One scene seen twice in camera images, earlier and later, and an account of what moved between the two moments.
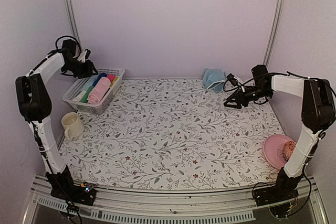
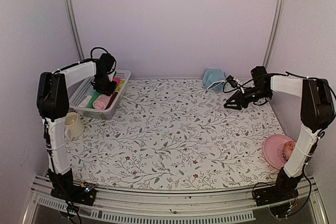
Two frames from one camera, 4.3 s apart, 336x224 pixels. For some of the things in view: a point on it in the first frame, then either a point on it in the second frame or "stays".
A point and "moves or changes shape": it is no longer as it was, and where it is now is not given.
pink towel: [100, 89] moves or changes shape
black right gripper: [237, 95] stays
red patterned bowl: [288, 149] stays
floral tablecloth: [166, 134] stays
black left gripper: [88, 72] -> [107, 92]
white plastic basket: [94, 93] moves or changes shape
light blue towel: [213, 79] stays
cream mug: [73, 125] stays
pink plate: [273, 149] stays
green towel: [85, 96] -> [94, 95]
